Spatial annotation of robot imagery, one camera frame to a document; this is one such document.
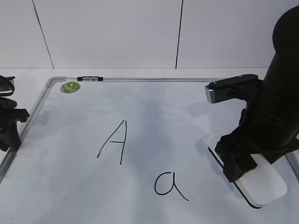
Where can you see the white whiteboard eraser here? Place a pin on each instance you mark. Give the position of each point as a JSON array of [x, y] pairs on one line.
[[258, 187]]

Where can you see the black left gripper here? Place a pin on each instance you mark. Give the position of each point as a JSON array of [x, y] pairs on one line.
[[10, 115]]

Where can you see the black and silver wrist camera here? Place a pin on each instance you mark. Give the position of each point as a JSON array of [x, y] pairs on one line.
[[243, 87]]

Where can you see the round green sticker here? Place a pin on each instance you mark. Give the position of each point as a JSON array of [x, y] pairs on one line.
[[70, 87]]

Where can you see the white whiteboard with aluminium frame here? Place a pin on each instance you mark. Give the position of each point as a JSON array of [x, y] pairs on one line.
[[132, 153]]

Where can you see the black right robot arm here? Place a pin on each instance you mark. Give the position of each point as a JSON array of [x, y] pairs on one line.
[[284, 67]]

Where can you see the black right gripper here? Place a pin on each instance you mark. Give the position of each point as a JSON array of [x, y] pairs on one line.
[[268, 125]]

